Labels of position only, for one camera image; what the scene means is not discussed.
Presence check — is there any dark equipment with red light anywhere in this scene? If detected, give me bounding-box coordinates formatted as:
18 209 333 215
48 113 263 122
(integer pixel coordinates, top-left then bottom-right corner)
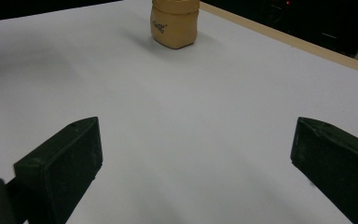
255 0 358 55

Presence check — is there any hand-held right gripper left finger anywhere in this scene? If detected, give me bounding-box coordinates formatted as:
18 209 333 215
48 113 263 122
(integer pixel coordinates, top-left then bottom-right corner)
13 116 103 224

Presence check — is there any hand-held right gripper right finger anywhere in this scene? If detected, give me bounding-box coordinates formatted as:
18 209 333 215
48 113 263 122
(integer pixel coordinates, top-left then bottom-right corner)
290 116 358 224

